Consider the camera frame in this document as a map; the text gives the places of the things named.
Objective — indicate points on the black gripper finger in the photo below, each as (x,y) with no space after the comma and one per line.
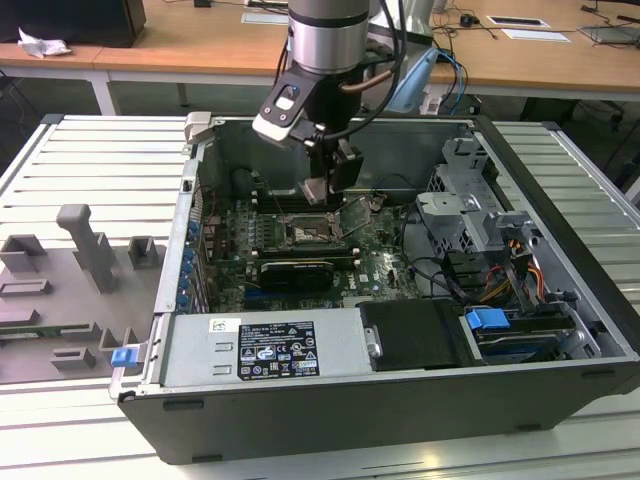
(347,170)
(320,165)

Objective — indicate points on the silver square CPU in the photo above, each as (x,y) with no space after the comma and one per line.
(315,192)

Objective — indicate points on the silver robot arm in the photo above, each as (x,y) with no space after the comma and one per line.
(325,40)

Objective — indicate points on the CPU socket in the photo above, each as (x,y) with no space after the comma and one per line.
(307,234)

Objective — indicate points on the round coin cell battery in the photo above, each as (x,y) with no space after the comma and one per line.
(377,201)

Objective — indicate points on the white power adaptor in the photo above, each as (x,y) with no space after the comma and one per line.
(431,105)

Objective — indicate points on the green motherboard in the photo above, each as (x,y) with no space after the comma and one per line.
(380,270)

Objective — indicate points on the black graphics card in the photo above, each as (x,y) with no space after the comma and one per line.
(295,275)

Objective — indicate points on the grey metal drive cage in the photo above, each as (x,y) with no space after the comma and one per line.
(465,220)

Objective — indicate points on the black computer mouse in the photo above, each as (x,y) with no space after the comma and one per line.
(469,20)

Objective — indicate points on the blue expansion card clip row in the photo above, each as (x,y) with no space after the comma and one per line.
(187,260)

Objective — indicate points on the black plastic shroud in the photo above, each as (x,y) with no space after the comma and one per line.
(410,335)

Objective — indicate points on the wooden desk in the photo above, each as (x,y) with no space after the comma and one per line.
(45,57)
(525,65)

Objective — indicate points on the hard disk in blue carrier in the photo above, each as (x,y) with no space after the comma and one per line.
(485,318)

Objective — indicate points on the white paper sheet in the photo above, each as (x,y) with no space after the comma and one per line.
(537,35)

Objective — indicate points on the silver power supply with label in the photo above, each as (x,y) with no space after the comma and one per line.
(200,350)

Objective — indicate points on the black open PC case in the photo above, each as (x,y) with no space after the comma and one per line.
(300,420)

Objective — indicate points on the black computer box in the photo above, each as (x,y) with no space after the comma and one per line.
(75,20)

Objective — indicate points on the blue case latch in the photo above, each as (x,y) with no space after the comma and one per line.
(124,358)

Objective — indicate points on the grey parts rack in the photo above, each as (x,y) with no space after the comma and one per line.
(75,300)

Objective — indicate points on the crumpled white paper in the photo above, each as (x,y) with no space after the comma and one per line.
(42,46)

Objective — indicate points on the green RAM stick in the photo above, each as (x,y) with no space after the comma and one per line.
(45,331)

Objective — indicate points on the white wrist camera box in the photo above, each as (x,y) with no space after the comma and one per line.
(282,112)

